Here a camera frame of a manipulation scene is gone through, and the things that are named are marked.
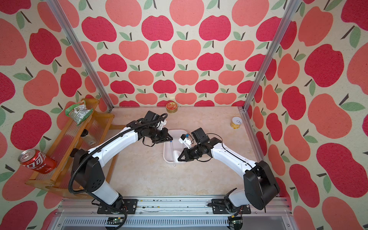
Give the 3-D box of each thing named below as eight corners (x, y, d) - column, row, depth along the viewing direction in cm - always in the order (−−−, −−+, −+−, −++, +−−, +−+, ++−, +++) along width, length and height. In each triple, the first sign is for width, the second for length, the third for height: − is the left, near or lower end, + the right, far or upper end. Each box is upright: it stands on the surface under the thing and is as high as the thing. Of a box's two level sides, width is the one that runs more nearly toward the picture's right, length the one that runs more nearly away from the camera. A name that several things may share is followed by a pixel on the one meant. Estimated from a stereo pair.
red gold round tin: (165, 113, 119) (165, 110, 116) (166, 104, 125) (166, 101, 123) (177, 113, 119) (177, 110, 116) (177, 104, 126) (177, 101, 123)
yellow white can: (231, 129, 109) (233, 124, 105) (229, 121, 114) (231, 116, 109) (240, 129, 109) (243, 124, 105) (238, 121, 114) (240, 116, 109)
